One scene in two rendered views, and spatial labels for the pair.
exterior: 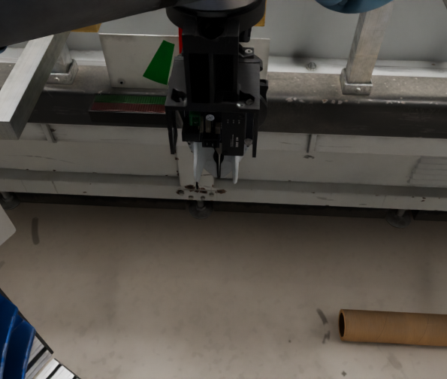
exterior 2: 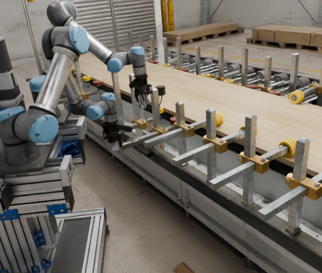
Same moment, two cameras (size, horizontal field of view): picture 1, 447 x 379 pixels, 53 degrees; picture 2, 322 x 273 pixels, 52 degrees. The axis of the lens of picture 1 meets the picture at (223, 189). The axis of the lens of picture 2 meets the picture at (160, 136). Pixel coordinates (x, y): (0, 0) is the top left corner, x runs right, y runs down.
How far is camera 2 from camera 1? 170 cm
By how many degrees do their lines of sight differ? 48
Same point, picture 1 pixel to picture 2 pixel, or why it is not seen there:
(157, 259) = (159, 219)
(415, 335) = not seen: outside the picture
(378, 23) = (179, 147)
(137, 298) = (143, 223)
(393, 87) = (190, 169)
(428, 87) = (197, 173)
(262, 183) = (201, 212)
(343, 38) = not seen: hidden behind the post
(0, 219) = (82, 135)
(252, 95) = (110, 134)
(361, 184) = (231, 232)
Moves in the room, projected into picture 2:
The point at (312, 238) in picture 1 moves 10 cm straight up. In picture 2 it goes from (209, 246) to (209, 235)
